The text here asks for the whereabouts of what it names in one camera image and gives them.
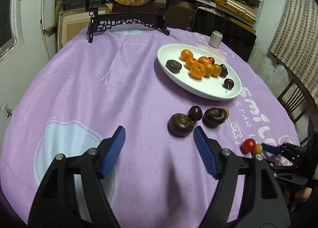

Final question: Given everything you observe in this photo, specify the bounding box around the small yellow longan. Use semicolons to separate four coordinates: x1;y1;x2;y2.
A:
253;144;263;155

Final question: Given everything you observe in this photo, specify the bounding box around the red cherry tomato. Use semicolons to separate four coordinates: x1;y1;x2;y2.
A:
241;138;256;154
209;57;215;65

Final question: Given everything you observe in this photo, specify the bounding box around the yellow kumquat top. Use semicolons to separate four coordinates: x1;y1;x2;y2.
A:
223;108;230;120

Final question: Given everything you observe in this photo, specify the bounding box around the dark water chestnut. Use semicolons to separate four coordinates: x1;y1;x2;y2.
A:
219;64;229;78
166;59;182;74
168;113;194;137
203;107;226;128

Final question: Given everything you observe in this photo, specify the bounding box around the dark cherry with stem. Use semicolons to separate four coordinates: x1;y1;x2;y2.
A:
223;78;235;92

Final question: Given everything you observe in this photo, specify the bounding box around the dark plum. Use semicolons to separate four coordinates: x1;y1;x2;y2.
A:
188;106;203;121

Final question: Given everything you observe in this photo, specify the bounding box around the orange fruit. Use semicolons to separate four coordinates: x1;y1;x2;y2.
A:
212;64;222;77

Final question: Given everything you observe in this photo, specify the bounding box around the orange mandarin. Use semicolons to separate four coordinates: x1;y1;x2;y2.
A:
180;50;193;61
185;57;197;70
198;56;211;65

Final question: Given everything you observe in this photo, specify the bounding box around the yellow orange small citrus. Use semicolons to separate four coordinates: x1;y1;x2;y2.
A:
204;63;214;77

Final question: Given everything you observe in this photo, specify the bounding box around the person's right hand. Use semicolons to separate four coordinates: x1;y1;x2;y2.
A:
283;188;312;213

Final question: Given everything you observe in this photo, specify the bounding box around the wooden chair right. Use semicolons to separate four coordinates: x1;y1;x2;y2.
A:
277;77;316;124

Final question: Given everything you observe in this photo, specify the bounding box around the white oval plate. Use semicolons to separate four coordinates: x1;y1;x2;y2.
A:
157;44;242;101

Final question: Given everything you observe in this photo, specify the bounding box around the patterned hanging cloth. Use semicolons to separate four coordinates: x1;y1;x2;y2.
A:
270;0;318;102

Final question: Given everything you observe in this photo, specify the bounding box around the pink beverage can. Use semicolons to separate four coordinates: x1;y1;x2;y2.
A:
209;31;223;49

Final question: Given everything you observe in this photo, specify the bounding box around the purple printed tablecloth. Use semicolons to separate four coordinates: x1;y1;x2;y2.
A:
1;28;299;227

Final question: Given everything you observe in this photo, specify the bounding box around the framed picture leaning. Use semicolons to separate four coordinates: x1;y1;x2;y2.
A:
56;4;114;51

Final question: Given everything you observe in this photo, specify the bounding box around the window with white frame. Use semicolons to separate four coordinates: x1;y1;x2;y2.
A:
1;0;23;58

